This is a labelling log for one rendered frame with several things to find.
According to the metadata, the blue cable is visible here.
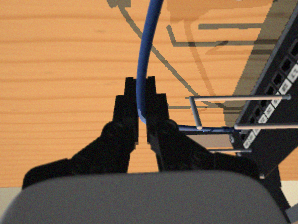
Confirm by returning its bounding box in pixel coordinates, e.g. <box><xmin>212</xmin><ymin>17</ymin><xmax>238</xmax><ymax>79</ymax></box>
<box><xmin>136</xmin><ymin>0</ymin><xmax>231</xmax><ymax>132</ymax></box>

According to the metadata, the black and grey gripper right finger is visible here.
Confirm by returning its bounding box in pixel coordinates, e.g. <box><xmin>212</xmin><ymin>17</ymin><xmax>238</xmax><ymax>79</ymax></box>
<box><xmin>145</xmin><ymin>76</ymin><xmax>261</xmax><ymax>183</ymax></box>

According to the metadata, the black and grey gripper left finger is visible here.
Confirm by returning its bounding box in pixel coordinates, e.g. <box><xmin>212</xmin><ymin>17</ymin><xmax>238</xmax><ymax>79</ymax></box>
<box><xmin>21</xmin><ymin>77</ymin><xmax>139</xmax><ymax>191</ymax></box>

